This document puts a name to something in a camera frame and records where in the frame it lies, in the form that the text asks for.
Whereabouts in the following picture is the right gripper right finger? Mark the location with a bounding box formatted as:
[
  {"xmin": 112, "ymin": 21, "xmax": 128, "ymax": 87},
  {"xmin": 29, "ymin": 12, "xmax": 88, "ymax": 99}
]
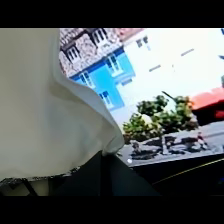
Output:
[{"xmin": 101, "ymin": 152, "xmax": 160, "ymax": 197}]

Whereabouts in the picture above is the white garment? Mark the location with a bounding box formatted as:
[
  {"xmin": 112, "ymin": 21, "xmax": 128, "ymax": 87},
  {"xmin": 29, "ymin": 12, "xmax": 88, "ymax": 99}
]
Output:
[{"xmin": 0, "ymin": 28, "xmax": 126, "ymax": 188}]

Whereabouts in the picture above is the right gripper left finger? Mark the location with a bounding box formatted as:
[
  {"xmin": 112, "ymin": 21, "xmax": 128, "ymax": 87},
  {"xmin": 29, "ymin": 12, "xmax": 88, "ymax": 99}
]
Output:
[{"xmin": 54, "ymin": 150, "xmax": 103, "ymax": 197}]

